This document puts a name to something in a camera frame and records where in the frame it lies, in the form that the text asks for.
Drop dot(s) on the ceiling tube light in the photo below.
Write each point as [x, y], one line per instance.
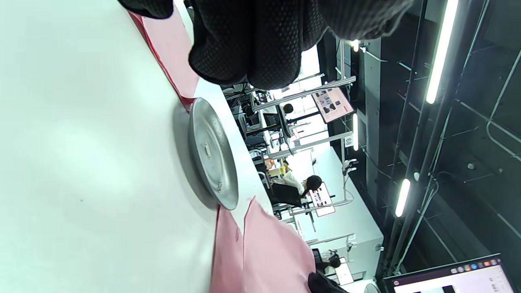
[441, 53]
[355, 132]
[403, 197]

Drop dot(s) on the person's left hand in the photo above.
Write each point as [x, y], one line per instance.
[252, 40]

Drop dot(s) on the person's right hand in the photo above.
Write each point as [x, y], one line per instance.
[323, 285]

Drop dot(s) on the round metal plate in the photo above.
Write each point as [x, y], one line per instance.
[203, 122]

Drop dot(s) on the computer monitor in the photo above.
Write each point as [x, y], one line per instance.
[447, 283]

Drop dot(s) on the black mesh chair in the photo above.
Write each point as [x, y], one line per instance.
[287, 194]

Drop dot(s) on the small white sign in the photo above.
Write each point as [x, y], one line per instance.
[349, 142]

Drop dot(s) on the pink display screen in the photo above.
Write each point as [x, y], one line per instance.
[333, 105]
[321, 197]

